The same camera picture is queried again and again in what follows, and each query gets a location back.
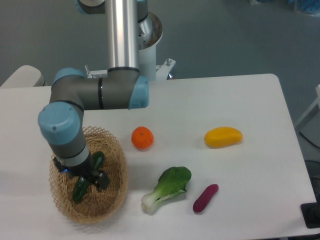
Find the white chair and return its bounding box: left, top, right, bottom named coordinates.
left=0, top=65, right=47, bottom=89

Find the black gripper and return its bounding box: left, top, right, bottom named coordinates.
left=53, top=156, right=110, bottom=192

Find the black device at table edge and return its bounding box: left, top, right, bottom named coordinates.
left=300, top=202, right=320, bottom=229

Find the orange tangerine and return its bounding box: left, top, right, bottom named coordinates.
left=131, top=126, right=154, bottom=150

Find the yellow mango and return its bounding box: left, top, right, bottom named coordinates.
left=204, top=126, right=243, bottom=148

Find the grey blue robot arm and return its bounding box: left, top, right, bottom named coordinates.
left=37, top=0, right=149, bottom=191

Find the blue object top right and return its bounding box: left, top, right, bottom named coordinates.
left=287, top=0, right=320, bottom=17

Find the black cable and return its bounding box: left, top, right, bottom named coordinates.
left=299, top=129, right=320, bottom=148

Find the woven wicker basket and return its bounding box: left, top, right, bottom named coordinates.
left=49, top=126, right=128, bottom=224

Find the purple sweet potato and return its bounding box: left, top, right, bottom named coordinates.
left=192, top=184, right=219, bottom=214

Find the green bok choy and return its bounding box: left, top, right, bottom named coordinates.
left=141, top=166, right=192, bottom=215

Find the green cucumber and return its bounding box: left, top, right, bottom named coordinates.
left=72, top=151, right=105, bottom=203

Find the white frame at right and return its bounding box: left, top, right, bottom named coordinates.
left=294, top=85, right=320, bottom=130

